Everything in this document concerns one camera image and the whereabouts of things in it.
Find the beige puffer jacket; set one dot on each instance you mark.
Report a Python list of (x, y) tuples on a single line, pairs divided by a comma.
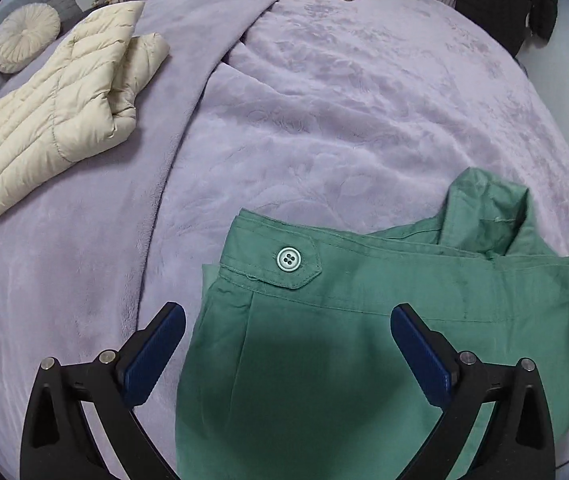
[(54, 125)]

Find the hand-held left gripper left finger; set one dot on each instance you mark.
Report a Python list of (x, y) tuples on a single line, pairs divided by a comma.
[(154, 355)]

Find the black hanging clothes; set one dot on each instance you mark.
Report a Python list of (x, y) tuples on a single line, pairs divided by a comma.
[(499, 5)]

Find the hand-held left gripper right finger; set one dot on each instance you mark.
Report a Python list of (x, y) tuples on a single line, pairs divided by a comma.
[(422, 355)]

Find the green button-up shirt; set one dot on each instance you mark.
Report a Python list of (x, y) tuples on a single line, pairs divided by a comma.
[(339, 350)]

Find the purple plush blanket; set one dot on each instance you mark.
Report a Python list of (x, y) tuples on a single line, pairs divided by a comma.
[(339, 110)]

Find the round beige pleated cushion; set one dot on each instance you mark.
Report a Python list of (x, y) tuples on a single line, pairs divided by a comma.
[(24, 37)]

